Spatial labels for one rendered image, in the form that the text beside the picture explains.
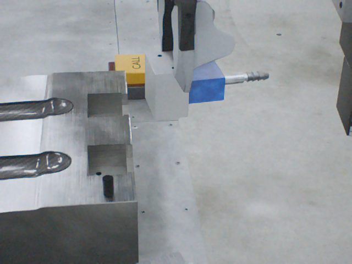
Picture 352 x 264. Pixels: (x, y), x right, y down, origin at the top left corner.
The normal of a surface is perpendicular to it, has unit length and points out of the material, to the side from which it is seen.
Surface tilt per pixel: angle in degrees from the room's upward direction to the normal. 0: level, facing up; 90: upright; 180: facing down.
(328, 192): 0
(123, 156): 90
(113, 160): 90
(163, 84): 90
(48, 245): 90
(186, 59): 99
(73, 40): 0
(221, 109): 0
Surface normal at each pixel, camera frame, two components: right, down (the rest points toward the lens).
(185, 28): 0.23, 0.65
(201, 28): 0.24, 0.36
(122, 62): 0.01, -0.85
